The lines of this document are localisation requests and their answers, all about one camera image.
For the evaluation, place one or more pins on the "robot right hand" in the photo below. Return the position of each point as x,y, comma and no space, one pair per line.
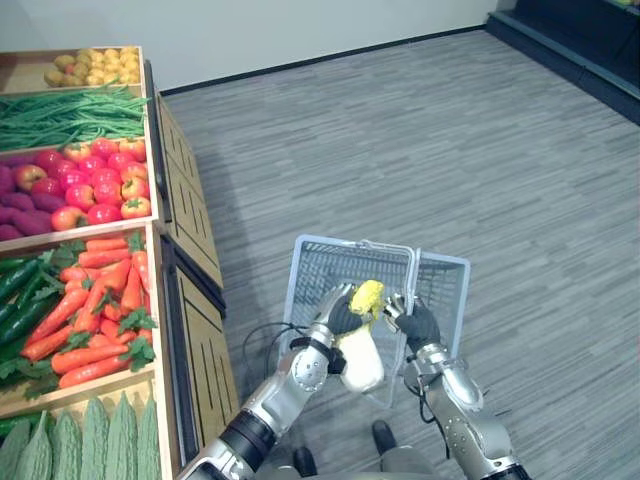
421,325

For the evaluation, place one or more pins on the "green bitter gourd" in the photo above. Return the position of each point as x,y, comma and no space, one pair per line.
12,452
121,435
148,435
95,435
66,445
35,450

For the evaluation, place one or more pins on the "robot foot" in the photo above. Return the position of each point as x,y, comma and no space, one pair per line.
305,462
384,437

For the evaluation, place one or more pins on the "wooden produce display crate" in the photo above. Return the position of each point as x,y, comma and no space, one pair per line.
187,190
205,350

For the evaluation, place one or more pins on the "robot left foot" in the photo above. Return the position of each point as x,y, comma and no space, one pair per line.
305,462

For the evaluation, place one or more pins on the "orange carrot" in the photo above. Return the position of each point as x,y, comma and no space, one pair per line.
77,274
60,311
102,258
107,244
91,306
132,292
90,357
47,343
116,331
141,267
118,276
92,373

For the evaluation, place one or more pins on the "purple sweet potato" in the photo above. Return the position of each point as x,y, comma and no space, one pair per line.
9,233
5,180
47,203
32,223
17,201
10,215
17,160

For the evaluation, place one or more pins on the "dark store shelf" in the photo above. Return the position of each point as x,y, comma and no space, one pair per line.
575,40

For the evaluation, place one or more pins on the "yellow corn with white husk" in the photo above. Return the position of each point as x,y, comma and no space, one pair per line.
362,360

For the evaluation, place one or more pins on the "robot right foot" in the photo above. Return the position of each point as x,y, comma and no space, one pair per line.
384,437

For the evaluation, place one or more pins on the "green long beans pile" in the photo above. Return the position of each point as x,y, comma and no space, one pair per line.
65,117

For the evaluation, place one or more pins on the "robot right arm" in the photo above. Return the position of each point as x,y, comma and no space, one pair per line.
460,395

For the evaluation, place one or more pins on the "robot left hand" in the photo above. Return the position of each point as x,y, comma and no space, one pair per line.
345,317

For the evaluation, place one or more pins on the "pale blue plastic shopping basket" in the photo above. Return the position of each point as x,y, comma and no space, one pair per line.
320,270

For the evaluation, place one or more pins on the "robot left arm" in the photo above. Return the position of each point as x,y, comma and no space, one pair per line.
300,372

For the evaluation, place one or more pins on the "red yellow apple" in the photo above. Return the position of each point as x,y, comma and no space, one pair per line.
67,218
29,177

